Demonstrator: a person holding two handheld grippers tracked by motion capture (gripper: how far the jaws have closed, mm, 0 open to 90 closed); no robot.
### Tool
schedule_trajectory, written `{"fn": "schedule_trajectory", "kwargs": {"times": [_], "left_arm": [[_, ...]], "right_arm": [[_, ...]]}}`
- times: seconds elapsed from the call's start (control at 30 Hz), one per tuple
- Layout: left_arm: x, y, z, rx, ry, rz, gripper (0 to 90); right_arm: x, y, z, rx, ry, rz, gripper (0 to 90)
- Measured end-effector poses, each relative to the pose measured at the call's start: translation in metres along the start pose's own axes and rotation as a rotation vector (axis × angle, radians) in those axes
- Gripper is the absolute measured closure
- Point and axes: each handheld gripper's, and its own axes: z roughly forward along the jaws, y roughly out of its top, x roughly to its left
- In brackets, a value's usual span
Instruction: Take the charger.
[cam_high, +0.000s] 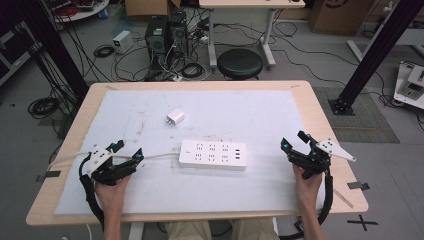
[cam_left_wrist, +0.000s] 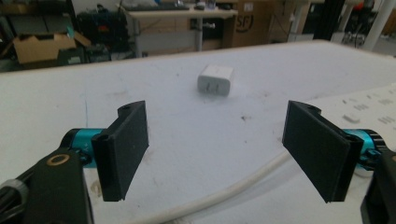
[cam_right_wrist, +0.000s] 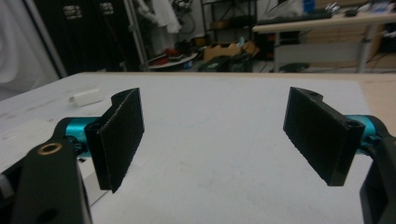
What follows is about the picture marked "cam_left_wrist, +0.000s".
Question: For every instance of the white power strip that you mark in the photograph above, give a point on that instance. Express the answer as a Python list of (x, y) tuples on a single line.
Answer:
[(361, 109)]

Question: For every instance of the black equipment pile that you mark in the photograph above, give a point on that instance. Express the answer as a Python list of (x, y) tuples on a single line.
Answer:
[(102, 28)]

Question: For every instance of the tall brown cardboard box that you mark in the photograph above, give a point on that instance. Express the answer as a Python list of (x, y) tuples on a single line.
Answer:
[(253, 23)]

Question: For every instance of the wooden desk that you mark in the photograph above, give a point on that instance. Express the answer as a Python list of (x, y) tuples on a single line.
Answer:
[(183, 29)]

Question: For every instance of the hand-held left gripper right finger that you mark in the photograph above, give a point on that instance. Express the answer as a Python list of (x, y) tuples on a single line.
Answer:
[(320, 149)]

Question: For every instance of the white charger plug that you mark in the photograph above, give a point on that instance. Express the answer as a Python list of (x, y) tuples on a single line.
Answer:
[(215, 81)]

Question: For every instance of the open cardboard box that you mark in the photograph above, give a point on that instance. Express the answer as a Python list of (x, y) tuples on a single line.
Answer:
[(43, 46)]

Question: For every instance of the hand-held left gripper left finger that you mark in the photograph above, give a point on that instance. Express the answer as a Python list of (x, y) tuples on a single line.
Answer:
[(120, 152)]

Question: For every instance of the white metal stand leg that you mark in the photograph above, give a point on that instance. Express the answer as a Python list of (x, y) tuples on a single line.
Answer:
[(378, 25)]

